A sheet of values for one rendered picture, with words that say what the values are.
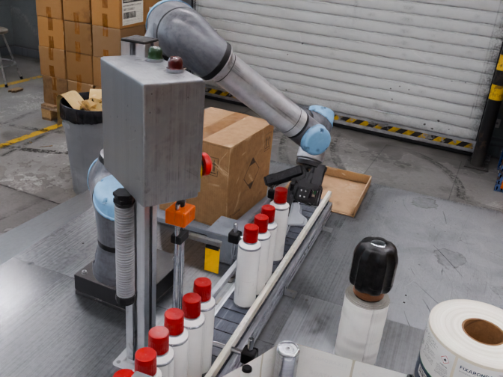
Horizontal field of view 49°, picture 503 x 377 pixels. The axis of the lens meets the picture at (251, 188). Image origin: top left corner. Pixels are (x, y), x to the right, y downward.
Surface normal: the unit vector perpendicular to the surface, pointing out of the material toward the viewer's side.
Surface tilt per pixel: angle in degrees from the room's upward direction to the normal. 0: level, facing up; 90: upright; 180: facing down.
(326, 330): 0
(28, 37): 90
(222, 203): 90
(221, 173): 90
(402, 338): 0
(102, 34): 89
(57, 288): 0
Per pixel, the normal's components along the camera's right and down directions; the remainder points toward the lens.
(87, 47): -0.35, 0.39
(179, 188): 0.55, 0.40
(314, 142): 0.34, 0.46
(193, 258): 0.08, -0.90
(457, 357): -0.69, 0.25
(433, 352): -0.97, 0.02
